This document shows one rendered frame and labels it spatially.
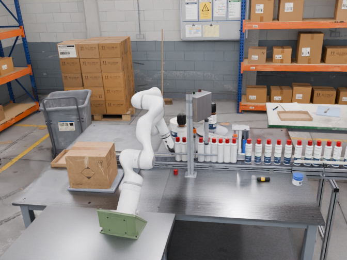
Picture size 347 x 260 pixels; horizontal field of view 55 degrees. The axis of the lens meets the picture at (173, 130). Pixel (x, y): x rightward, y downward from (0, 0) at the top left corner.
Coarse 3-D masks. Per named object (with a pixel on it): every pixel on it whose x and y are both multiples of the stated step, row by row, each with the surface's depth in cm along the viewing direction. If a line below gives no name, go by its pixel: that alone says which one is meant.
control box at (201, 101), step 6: (192, 96) 237; (198, 96) 236; (204, 96) 240; (210, 96) 245; (192, 102) 238; (198, 102) 236; (204, 102) 242; (210, 102) 247; (198, 108) 238; (204, 108) 243; (210, 108) 249; (198, 114) 240; (204, 114) 245; (210, 114) 250; (198, 120) 242
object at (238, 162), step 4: (116, 156) 285; (156, 156) 283; (156, 160) 277; (160, 160) 276; (164, 160) 275; (168, 160) 275; (172, 160) 275; (196, 160) 273; (236, 160) 272; (240, 160) 271; (244, 160) 270; (252, 160) 270; (228, 164) 266; (232, 164) 266; (236, 164) 265; (240, 164) 265; (244, 164) 265; (248, 164) 265; (252, 164) 264; (256, 164) 264; (260, 164) 264; (264, 164) 264; (272, 164) 263; (280, 164) 263
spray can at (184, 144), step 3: (183, 138) 266; (183, 141) 267; (186, 141) 269; (183, 144) 267; (186, 144) 267; (183, 147) 268; (186, 147) 268; (183, 150) 269; (186, 150) 269; (183, 156) 271; (186, 156) 271; (183, 159) 272; (186, 159) 272
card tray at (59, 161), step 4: (64, 152) 304; (60, 156) 298; (64, 156) 299; (56, 160) 291; (60, 160) 292; (64, 160) 292; (52, 164) 281; (56, 164) 281; (60, 164) 280; (64, 164) 280
